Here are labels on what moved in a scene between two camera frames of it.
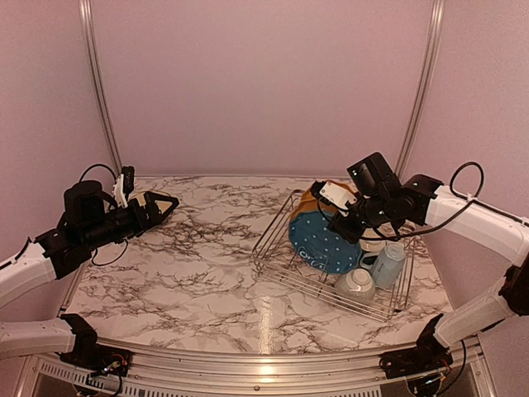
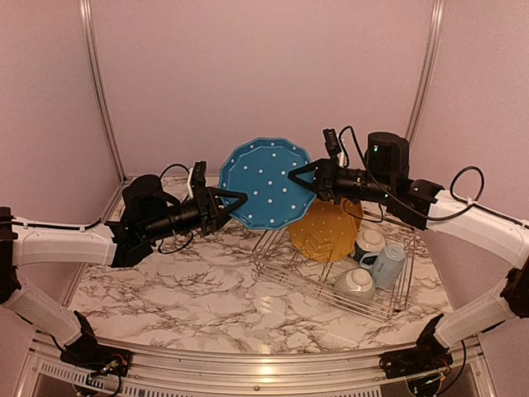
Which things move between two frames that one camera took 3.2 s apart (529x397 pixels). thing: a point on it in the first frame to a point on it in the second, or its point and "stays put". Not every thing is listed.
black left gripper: x=154 y=217 to x=212 y=216
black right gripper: x=341 y=226 to x=325 y=184
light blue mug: x=388 y=265 stays put
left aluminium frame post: x=85 y=7 stays put
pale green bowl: x=357 y=285 stays put
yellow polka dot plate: x=308 y=203 to x=325 y=232
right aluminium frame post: x=437 y=15 stays put
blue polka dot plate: x=319 y=246 to x=259 y=169
